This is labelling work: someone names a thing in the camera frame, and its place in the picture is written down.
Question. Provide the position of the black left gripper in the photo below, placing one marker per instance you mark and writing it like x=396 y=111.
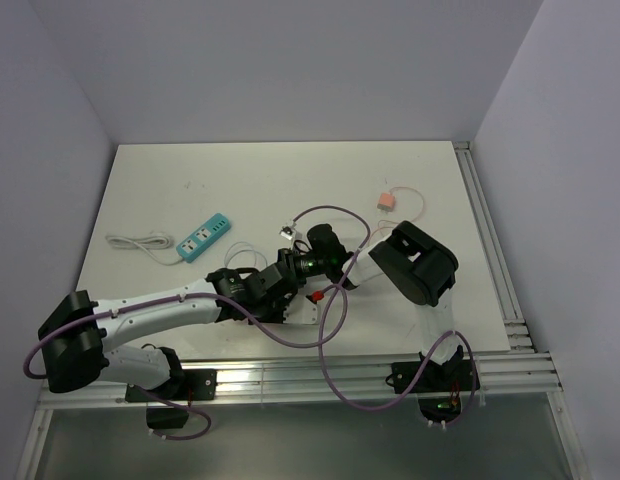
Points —
x=278 y=318

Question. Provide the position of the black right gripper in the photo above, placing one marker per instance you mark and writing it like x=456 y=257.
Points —
x=295 y=257

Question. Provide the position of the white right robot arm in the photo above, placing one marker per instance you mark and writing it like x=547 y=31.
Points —
x=421 y=268

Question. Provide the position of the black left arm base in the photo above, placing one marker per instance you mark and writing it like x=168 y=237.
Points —
x=170 y=406

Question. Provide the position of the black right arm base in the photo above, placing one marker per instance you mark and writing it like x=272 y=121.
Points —
x=450 y=380

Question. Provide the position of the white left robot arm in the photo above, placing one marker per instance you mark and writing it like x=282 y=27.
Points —
x=85 y=340

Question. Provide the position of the orange charger plug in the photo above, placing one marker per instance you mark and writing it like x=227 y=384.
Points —
x=386 y=202

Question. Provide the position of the teal power strip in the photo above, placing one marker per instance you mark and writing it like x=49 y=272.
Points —
x=202 y=238

